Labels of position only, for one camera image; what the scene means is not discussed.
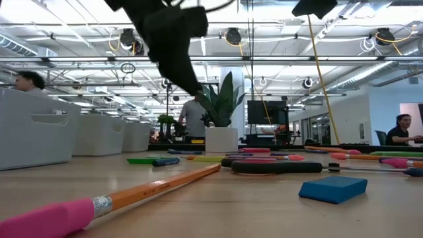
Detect green plant in white pot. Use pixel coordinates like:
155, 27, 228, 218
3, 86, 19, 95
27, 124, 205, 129
196, 71, 247, 153

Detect bright blue eraser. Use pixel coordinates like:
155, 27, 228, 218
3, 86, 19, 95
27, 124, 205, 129
298, 175, 369, 206

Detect black monitor on stand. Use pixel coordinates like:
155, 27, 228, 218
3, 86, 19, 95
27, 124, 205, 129
247, 100, 289, 126

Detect dark office chair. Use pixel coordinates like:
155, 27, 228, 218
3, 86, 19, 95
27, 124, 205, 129
374, 130, 388, 147

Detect black hanging cable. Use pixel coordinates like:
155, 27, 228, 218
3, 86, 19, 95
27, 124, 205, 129
246, 0, 255, 102

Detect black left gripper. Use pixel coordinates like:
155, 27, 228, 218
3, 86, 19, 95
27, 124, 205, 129
104, 0, 210, 97

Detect silver ceiling air duct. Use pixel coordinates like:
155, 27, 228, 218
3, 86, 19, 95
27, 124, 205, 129
325, 44, 423, 94

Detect small green background plant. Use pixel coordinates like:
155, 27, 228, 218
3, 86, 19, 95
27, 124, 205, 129
157, 114, 176, 143

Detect black and red scissors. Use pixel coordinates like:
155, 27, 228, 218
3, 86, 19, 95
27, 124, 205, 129
220, 157, 409, 177

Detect person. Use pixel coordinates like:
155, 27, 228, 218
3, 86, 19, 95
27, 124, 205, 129
385, 114, 423, 147
178, 93, 208, 139
14, 70, 50, 99

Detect yellow hanging cable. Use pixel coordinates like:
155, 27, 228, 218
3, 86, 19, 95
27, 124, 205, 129
303, 15, 341, 145

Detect long ceiling light bar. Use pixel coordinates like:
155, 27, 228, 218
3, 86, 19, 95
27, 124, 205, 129
0, 56, 423, 63

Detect yellow eraser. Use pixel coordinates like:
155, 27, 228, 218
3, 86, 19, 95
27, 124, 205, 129
192, 155, 225, 163

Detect red and grey scissors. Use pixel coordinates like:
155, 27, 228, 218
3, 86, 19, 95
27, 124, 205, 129
238, 147, 272, 153

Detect black metal table frame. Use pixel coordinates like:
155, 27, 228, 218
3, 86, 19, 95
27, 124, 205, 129
147, 143, 423, 155

